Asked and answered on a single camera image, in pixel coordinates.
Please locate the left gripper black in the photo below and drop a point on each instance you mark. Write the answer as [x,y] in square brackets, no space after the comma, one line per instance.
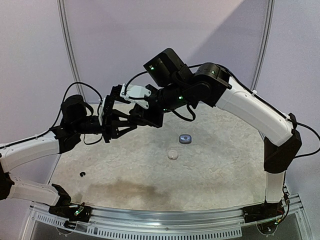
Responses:
[110,122]

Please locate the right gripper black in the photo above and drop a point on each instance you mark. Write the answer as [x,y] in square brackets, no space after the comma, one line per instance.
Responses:
[152,110]

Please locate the purple earbud charging case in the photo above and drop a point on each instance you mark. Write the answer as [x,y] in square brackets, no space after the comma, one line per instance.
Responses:
[185,139]

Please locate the pink earbud charging case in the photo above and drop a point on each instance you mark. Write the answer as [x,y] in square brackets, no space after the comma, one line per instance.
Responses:
[172,154]

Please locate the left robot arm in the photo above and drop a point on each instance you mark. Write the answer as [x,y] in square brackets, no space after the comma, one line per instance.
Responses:
[77,118]

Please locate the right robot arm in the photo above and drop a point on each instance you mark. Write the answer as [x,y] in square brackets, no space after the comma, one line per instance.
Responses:
[216,86]

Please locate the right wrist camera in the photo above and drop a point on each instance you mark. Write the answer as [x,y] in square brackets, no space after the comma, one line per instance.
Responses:
[135,94]

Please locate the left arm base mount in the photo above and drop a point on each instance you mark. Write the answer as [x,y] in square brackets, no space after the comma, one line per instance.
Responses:
[64,208]

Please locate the aluminium front rail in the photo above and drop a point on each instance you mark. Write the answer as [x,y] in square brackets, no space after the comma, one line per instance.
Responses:
[119,224]

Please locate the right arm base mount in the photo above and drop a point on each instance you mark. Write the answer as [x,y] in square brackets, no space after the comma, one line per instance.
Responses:
[264,211]

